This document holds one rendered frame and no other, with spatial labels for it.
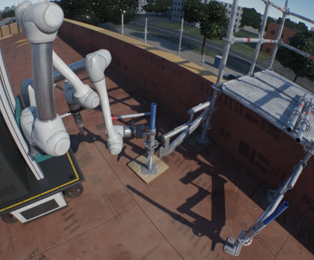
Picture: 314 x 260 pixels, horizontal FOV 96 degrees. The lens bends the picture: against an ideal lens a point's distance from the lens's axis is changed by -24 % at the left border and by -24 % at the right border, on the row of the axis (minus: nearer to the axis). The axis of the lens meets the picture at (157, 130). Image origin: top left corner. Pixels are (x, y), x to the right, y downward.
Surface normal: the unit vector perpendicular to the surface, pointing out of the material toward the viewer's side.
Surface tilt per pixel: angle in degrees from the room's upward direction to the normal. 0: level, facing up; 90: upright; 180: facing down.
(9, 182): 90
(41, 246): 0
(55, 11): 85
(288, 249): 0
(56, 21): 80
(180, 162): 0
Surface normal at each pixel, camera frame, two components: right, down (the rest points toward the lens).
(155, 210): 0.07, -0.76
